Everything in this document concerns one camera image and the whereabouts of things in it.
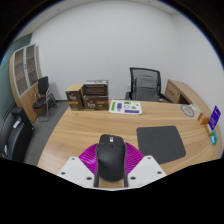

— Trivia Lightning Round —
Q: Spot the small teal box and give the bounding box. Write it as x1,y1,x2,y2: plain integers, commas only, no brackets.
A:
209,129,219,146

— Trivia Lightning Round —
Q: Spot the small orange box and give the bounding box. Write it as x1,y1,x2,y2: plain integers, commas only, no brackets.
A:
197,112,211,126

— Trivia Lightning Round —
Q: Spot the black mesh office chair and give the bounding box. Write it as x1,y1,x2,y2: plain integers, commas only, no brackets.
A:
124,67,174,104

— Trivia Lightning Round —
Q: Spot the white sheet with coloured print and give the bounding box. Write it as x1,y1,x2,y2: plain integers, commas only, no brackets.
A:
108,99,143,116

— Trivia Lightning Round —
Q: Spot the dark grey mouse pad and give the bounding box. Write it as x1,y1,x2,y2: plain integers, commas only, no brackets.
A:
136,125,187,165

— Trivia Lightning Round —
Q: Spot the round white grey disc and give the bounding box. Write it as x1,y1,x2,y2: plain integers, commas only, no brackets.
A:
180,103,196,118

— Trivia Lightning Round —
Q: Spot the black computer mouse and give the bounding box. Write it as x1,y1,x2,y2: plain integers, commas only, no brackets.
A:
95,133,128,183

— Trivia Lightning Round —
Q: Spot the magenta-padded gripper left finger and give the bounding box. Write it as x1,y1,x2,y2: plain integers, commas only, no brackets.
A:
57,142,100,189

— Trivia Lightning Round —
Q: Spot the black leather armchair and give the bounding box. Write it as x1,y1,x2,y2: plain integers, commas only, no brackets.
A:
0,106,36,163

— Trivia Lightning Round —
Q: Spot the black visitor chair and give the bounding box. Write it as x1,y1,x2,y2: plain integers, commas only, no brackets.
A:
32,75,57,123

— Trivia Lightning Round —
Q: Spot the small tan box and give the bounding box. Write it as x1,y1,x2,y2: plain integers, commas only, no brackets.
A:
204,123,214,136

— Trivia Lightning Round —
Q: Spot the dark open cardboard box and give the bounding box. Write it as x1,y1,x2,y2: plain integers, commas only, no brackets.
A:
82,79,109,98

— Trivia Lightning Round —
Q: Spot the wooden shelf cabinet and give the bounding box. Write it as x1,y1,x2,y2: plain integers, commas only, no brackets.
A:
9,43,44,125

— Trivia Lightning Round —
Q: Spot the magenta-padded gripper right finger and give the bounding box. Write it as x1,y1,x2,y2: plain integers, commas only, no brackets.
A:
123,141,167,189

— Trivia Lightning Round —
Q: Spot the wooden side desk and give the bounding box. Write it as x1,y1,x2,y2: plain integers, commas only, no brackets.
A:
164,78,213,118

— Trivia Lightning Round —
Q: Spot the wide brown cardboard box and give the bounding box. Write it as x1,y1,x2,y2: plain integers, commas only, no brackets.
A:
82,94,110,112

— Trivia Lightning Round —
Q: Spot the purple card box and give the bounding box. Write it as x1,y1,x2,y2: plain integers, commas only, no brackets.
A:
207,105,222,131

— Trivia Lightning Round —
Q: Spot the small brown cardboard box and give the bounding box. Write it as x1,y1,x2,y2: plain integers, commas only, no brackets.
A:
65,83,85,112

